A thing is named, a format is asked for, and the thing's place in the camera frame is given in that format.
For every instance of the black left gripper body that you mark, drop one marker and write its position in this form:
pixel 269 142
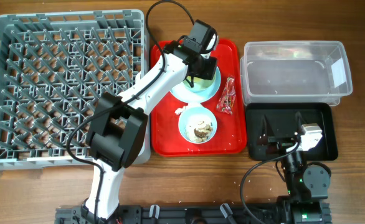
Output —
pixel 208 68

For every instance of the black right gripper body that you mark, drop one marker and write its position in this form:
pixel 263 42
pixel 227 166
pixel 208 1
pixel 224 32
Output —
pixel 279 145

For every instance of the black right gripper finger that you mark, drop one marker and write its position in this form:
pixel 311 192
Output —
pixel 266 135
pixel 299 121

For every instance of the light blue plate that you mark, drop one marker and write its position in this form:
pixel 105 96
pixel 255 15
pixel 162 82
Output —
pixel 187 96

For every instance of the red snack wrapper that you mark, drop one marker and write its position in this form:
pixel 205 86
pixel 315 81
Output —
pixel 227 99

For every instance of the light blue food bowl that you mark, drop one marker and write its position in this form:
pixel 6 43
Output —
pixel 195 109

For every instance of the yellow plastic cup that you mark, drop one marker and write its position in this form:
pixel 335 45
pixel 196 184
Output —
pixel 213 43

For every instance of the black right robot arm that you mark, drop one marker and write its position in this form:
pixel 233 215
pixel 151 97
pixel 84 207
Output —
pixel 307 182

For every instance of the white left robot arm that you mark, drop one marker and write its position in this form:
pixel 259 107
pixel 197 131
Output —
pixel 118 128

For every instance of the grey dishwasher rack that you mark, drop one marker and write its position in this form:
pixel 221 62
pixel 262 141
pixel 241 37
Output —
pixel 54 67

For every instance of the black tray bin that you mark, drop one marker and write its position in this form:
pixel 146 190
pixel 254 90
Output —
pixel 281 117

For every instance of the red plastic tray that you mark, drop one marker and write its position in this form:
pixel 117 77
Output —
pixel 231 134

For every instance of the clear plastic bin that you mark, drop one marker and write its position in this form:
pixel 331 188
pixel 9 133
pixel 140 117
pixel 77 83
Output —
pixel 295 71

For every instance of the crumpled white napkin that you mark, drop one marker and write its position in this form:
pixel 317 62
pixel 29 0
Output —
pixel 180 110

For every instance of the food scraps in bowl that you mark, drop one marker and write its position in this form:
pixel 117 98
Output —
pixel 198 128

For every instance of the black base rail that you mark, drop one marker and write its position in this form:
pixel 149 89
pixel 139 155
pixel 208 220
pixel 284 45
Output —
pixel 266 212

